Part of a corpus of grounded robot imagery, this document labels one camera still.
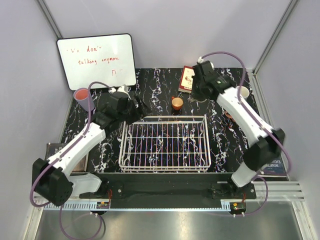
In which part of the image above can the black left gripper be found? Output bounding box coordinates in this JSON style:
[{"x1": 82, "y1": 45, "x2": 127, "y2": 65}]
[{"x1": 118, "y1": 94, "x2": 152, "y2": 125}]

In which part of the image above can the orange small cup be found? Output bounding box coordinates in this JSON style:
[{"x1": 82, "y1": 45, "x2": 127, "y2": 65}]
[{"x1": 171, "y1": 96, "x2": 184, "y2": 111}]

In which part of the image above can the pink floral mug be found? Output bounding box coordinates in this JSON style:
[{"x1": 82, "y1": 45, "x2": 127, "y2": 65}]
[{"x1": 224, "y1": 110, "x2": 236, "y2": 123}]

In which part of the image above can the light blue ceramic mug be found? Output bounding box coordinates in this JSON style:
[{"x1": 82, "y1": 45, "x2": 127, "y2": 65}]
[{"x1": 240, "y1": 86, "x2": 250, "y2": 100}]

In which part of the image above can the lavender plastic tumbler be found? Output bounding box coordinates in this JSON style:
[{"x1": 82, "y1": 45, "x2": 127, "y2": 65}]
[{"x1": 73, "y1": 88, "x2": 95, "y2": 112}]

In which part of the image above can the grey ceramic mug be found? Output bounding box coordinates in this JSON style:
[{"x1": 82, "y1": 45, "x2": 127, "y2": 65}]
[{"x1": 189, "y1": 98, "x2": 207, "y2": 103}]

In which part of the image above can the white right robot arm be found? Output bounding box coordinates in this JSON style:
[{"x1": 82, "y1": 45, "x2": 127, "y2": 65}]
[{"x1": 191, "y1": 60, "x2": 285, "y2": 199}]

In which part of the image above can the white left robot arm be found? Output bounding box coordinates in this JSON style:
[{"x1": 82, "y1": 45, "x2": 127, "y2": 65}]
[{"x1": 29, "y1": 91, "x2": 152, "y2": 206}]

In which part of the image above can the red white small book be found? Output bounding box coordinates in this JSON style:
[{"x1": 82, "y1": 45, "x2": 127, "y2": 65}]
[{"x1": 178, "y1": 66, "x2": 195, "y2": 93}]

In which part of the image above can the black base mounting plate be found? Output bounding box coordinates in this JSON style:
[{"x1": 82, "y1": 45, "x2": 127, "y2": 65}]
[{"x1": 78, "y1": 173, "x2": 257, "y2": 211}]

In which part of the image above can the dark tale two cities book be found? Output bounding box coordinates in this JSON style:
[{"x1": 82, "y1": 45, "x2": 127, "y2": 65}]
[{"x1": 45, "y1": 143, "x2": 89, "y2": 173}]

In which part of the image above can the blue paperback book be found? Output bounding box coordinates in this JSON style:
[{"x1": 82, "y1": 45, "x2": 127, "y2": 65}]
[{"x1": 262, "y1": 158, "x2": 287, "y2": 177}]

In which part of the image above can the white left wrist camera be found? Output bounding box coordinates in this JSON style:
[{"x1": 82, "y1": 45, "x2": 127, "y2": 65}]
[{"x1": 108, "y1": 85, "x2": 129, "y2": 95}]

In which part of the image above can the white wire dish rack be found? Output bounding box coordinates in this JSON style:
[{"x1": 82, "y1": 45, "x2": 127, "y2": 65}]
[{"x1": 118, "y1": 115, "x2": 212, "y2": 173}]

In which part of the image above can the white whiteboard black frame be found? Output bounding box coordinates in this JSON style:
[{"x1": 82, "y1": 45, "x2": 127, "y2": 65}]
[{"x1": 56, "y1": 33, "x2": 137, "y2": 91}]

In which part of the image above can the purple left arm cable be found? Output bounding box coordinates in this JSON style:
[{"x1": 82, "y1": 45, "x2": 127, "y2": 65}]
[{"x1": 29, "y1": 81, "x2": 116, "y2": 208}]

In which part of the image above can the grey slotted cable duct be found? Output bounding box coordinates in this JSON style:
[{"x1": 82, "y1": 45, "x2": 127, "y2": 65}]
[{"x1": 33, "y1": 201, "x2": 111, "y2": 211}]

